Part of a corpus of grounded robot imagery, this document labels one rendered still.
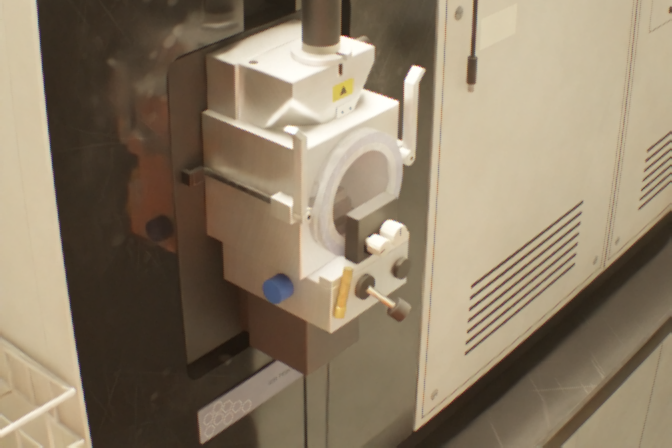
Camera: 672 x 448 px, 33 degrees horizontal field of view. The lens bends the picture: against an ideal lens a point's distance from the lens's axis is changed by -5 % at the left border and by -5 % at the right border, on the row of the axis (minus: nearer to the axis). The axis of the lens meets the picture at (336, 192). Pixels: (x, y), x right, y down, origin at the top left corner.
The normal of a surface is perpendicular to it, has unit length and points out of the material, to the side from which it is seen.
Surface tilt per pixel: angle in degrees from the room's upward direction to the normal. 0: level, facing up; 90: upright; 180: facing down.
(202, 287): 90
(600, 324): 0
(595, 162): 90
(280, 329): 90
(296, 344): 90
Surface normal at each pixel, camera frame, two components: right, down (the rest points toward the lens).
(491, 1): 0.76, 0.32
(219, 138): -0.65, 0.36
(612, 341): 0.01, -0.88
